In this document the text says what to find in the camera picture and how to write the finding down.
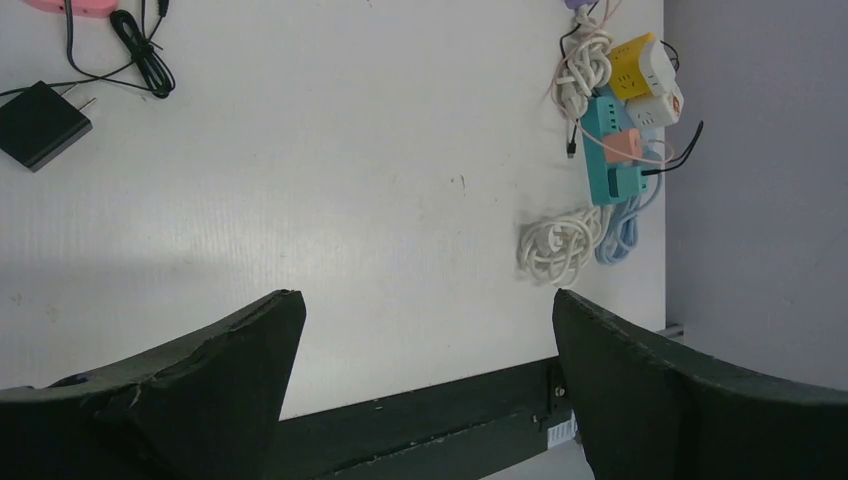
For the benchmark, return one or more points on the yellow white cube socket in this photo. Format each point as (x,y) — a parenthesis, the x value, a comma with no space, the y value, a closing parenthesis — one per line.
(641,67)

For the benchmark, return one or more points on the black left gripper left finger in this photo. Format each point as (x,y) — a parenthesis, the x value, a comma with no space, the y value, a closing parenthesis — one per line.
(202,406)

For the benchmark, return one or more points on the pink round socket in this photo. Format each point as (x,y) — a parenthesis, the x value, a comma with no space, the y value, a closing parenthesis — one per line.
(83,8)

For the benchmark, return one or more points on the teal power strip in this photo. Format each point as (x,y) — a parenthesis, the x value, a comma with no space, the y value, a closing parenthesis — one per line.
(601,118)

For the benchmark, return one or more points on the teal usb charger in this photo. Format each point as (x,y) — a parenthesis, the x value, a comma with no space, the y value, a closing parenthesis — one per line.
(626,182)

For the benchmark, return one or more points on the purple power strip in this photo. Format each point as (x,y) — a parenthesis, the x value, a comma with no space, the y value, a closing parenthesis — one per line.
(576,4)

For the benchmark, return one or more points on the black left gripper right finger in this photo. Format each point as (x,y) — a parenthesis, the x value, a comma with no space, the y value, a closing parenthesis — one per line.
(651,408)

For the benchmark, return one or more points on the salmon pink charger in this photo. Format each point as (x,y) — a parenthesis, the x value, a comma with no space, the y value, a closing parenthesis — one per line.
(622,146)

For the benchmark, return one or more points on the black power adapter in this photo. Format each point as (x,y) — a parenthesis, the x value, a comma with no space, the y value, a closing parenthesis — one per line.
(39,124)

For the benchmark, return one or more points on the white cube socket adapter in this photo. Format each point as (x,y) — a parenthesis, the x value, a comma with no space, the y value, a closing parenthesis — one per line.
(648,112)

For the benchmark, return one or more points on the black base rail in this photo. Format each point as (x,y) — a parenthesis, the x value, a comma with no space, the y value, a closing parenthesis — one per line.
(464,429)

